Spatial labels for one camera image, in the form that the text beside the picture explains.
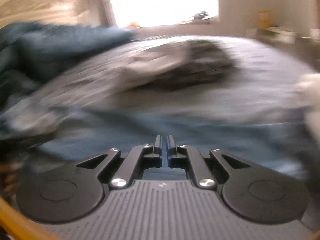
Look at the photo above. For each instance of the dark windowsill object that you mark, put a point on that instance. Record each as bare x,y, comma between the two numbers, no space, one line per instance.
200,15

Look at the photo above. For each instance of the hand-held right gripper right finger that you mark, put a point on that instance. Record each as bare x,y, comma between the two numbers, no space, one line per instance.
170,152

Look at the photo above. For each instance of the small orange object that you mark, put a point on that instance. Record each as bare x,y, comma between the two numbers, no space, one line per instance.
133,25

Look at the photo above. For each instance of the bright window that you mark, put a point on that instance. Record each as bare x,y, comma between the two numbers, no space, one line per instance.
162,0

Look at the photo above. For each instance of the teal duvet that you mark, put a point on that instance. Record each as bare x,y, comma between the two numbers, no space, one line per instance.
50,45

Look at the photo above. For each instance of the grey curtain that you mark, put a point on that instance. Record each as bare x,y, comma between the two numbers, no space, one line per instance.
107,0

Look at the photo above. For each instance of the blue denim jeans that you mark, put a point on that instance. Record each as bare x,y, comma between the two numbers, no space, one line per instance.
125,135

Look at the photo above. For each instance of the cream carved headboard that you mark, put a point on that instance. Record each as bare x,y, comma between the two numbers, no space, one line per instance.
30,7

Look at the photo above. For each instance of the dark plaid shirt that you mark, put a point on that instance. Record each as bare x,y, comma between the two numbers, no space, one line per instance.
205,65

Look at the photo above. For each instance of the yellow box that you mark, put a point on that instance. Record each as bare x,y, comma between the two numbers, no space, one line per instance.
264,18

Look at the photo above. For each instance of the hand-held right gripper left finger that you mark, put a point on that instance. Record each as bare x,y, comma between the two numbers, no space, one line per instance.
158,150

